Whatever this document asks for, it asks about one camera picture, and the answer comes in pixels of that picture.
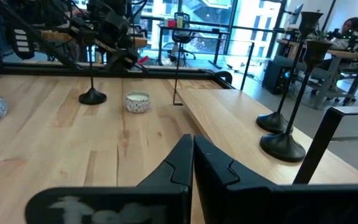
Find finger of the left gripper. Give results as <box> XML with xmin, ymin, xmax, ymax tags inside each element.
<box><xmin>70</xmin><ymin>18</ymin><xmax>98</xmax><ymax>46</ymax></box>
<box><xmin>113</xmin><ymin>51</ymin><xmax>149</xmax><ymax>73</ymax></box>

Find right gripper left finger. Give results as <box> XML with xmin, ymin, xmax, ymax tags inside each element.
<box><xmin>24</xmin><ymin>133</ymin><xmax>196</xmax><ymax>224</ymax></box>

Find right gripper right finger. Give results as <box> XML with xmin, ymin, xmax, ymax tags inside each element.
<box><xmin>194</xmin><ymin>135</ymin><xmax>358</xmax><ymax>224</ymax></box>

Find white red speckled candle tin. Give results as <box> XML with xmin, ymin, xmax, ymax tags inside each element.
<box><xmin>125</xmin><ymin>91</ymin><xmax>151</xmax><ymax>114</ymax></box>

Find tall black candlestick holder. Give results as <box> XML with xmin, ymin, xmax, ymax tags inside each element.
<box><xmin>255</xmin><ymin>11</ymin><xmax>324</xmax><ymax>134</ymax></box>

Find wooden background table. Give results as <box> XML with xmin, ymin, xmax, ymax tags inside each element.
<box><xmin>40</xmin><ymin>30</ymin><xmax>149</xmax><ymax>50</ymax></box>

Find black office chair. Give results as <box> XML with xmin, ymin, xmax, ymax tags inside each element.
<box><xmin>170</xmin><ymin>11</ymin><xmax>198</xmax><ymax>65</ymax></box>

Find black computer tower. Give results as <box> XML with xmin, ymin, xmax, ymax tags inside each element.
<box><xmin>262</xmin><ymin>58</ymin><xmax>293</xmax><ymax>96</ymax></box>

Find computer monitor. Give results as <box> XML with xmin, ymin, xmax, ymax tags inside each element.
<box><xmin>286</xmin><ymin>2</ymin><xmax>304</xmax><ymax>30</ymax></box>

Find wooden desk grey legs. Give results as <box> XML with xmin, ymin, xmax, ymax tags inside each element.
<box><xmin>275</xmin><ymin>37</ymin><xmax>358</xmax><ymax>108</ymax></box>

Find person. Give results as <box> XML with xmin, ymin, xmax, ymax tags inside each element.
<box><xmin>334</xmin><ymin>17</ymin><xmax>358</xmax><ymax>52</ymax></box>

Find black metal rig frame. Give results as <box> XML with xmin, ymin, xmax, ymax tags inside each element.
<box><xmin>0</xmin><ymin>0</ymin><xmax>233</xmax><ymax>91</ymax></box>

